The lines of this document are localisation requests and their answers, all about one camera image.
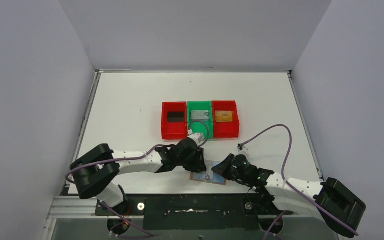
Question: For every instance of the aluminium table edge rail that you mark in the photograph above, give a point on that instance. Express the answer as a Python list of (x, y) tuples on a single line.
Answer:
[(86, 115)]

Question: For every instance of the silver card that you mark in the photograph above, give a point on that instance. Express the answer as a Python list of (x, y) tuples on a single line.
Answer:
[(200, 115), (208, 175)]

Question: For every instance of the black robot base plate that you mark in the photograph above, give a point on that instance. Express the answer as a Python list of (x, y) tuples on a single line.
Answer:
[(160, 212)]

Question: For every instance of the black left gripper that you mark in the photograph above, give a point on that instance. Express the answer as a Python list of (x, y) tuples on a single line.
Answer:
[(196, 162)]

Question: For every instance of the green plastic bin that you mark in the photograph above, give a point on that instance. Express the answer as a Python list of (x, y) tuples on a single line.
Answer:
[(199, 127)]

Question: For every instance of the red plastic bin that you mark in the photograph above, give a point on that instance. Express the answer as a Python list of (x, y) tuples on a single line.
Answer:
[(225, 130), (173, 130)]

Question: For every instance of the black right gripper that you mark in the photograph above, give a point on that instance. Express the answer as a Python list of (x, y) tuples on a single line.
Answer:
[(228, 165)]

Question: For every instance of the tan leather card holder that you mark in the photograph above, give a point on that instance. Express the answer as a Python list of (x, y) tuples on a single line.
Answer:
[(222, 183)]

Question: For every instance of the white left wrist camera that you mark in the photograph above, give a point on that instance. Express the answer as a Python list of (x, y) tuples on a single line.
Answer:
[(198, 137)]

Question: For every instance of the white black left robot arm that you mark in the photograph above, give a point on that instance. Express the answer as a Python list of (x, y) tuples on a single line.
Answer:
[(94, 172)]

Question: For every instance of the gold card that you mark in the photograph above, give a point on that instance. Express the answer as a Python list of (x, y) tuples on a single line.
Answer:
[(224, 116)]

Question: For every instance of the black card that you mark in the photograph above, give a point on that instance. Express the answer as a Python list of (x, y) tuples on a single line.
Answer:
[(175, 116)]

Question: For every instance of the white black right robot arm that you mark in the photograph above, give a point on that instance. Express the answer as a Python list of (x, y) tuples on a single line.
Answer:
[(329, 201)]

